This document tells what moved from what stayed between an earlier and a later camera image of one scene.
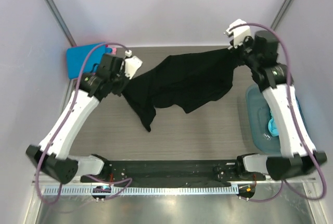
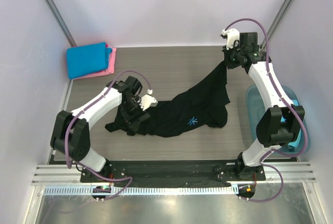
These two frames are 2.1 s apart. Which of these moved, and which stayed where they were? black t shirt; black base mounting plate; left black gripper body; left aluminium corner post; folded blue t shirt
Moved: black t shirt; left black gripper body
Stayed: black base mounting plate; folded blue t shirt; left aluminium corner post
